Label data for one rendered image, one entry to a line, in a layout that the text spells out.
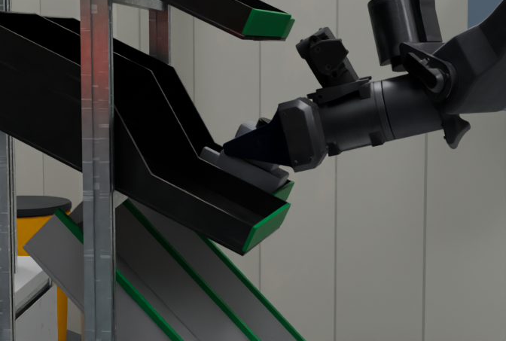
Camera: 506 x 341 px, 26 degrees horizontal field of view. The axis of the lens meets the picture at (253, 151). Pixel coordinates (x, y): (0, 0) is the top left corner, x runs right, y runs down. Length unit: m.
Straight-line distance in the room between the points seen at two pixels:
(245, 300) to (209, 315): 0.15
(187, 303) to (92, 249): 0.18
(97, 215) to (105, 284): 0.05
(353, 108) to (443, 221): 2.48
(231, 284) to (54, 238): 0.30
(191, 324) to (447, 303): 2.56
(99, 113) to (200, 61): 3.52
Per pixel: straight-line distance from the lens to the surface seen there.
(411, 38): 1.01
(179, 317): 0.98
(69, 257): 0.86
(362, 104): 1.00
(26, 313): 2.33
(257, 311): 1.12
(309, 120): 0.94
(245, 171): 1.03
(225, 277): 1.12
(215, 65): 4.24
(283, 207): 0.91
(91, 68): 0.81
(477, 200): 3.38
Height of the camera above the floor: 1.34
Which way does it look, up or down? 5 degrees down
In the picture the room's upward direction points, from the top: straight up
